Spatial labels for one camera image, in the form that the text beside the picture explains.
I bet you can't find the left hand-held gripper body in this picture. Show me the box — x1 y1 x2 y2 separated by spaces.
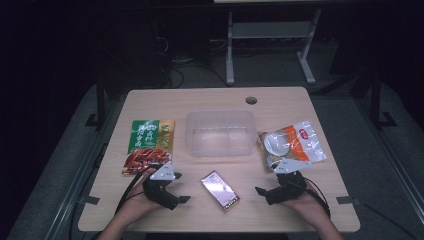
142 162 182 211

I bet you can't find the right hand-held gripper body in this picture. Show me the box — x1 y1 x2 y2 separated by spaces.
265 158 313 206

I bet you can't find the small yellow box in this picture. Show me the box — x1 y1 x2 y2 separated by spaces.
200 170 241 214

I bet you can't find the orange and white plastic bag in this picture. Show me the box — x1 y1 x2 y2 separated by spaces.
258 120 328 174

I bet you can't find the green and red snack packet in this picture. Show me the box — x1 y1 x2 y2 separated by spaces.
121 119 176 176

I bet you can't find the clear plastic container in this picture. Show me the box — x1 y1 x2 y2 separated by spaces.
184 110 258 158

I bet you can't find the person's left hand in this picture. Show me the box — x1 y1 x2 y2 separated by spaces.
123 168 164 218

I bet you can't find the person's right hand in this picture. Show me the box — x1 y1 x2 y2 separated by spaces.
283 189 330 228

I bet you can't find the black metal stand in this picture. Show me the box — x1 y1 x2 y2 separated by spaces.
369 71 398 129
84 73 108 129

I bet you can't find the right hand-held gripper black cable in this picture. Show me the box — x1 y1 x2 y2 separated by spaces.
302 177 332 218

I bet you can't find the hand-held gripper black cable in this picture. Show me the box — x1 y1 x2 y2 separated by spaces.
302 177 332 218
114 168 152 214

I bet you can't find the left hand-held gripper black cable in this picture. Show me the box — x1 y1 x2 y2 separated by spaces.
114 168 152 214

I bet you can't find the black table edge bracket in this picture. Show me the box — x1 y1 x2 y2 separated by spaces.
78 195 101 206
336 196 361 206

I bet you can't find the grey metal floor rail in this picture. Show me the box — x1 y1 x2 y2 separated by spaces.
353 96 424 218
43 94 129 240

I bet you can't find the black floor cable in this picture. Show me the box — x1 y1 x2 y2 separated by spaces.
162 62 232 90

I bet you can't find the white metal desk frame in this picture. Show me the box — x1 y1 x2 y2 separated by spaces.
213 0 323 86

